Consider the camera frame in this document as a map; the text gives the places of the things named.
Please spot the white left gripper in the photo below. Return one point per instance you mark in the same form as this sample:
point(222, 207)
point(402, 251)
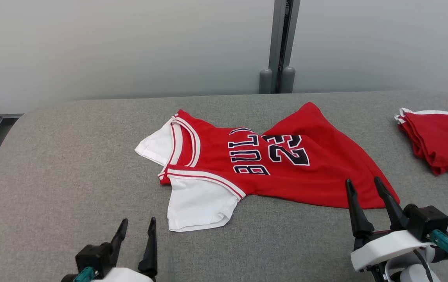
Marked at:
point(126, 276)

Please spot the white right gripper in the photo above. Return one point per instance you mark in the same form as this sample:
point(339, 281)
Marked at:
point(384, 246)

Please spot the red basketball jersey white sleeves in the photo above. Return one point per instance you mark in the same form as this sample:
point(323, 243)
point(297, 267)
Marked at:
point(286, 176)

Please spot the red shorts with white stripe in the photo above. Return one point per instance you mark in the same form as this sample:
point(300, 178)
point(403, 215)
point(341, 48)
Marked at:
point(443, 141)

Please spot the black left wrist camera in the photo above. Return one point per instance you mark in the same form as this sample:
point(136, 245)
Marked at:
point(92, 256)

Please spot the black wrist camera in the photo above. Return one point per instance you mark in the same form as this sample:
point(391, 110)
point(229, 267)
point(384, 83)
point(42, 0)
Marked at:
point(427, 221)
point(92, 256)

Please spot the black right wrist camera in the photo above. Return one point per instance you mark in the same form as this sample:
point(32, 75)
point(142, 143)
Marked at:
point(427, 221)

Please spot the grey cylindrical post foot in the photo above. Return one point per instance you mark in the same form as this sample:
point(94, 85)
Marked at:
point(265, 82)
point(287, 80)

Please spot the grey vertical partition post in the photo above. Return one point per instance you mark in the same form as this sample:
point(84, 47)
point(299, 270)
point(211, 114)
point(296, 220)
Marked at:
point(284, 35)

